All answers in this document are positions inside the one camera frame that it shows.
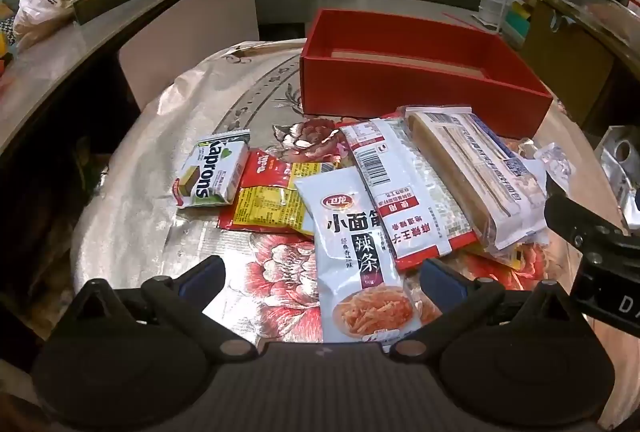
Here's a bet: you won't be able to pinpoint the wooden cabinet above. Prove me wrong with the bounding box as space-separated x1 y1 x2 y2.
520 0 640 133

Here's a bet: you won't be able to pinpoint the pink fly swatter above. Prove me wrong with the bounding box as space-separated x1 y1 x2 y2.
442 10 483 33

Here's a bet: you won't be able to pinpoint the white spicy strips packet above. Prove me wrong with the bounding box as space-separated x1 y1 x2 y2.
294 166 426 344

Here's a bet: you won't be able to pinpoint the white red barcode packet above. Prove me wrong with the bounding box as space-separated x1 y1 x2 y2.
340 117 481 273

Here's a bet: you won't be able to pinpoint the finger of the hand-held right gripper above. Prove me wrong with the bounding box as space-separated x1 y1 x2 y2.
544 195 628 258

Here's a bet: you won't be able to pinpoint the red yellow snack packet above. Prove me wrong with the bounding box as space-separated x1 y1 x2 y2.
217 149 341 238

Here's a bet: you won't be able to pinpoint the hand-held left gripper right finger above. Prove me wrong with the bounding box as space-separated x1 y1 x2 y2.
390 257 591 362

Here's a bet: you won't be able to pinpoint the teal storage box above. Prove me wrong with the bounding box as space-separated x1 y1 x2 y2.
502 2 532 46

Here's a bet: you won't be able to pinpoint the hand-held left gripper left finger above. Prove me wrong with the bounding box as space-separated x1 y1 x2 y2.
55 255 258 361

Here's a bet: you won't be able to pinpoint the grey top counter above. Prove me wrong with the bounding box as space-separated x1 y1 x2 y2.
0 0 261 223

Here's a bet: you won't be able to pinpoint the green white wafer packet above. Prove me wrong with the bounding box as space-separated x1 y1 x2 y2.
172 129 251 209

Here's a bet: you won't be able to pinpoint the white stacked containers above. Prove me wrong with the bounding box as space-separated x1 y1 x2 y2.
479 0 516 33

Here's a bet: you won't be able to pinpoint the clear crinkled wrapper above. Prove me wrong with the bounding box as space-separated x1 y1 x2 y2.
517 137 576 193

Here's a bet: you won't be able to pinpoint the red cardboard box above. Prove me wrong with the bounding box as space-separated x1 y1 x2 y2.
300 9 553 139

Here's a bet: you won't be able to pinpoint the floral tablecloth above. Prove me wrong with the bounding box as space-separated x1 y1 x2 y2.
70 40 631 348

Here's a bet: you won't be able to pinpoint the clear brown biscuit packet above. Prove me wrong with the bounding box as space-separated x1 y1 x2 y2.
402 106 548 253

